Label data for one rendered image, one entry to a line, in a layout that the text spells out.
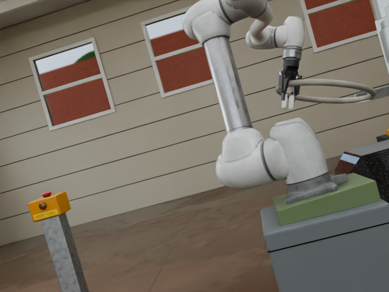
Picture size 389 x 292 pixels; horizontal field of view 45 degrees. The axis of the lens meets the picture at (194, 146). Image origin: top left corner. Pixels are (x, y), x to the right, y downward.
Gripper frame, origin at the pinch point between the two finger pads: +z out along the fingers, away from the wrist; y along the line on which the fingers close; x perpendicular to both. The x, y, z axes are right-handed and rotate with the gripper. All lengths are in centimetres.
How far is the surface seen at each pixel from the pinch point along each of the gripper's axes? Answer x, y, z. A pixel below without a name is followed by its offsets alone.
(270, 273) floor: 100, 82, 106
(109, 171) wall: 678, 154, 49
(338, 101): 8.9, 42.8, -8.1
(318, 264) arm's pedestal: -64, -36, 63
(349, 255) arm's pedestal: -70, -29, 59
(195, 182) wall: 583, 288, 54
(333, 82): -19.6, 8.7, -8.7
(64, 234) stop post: 14, -96, 67
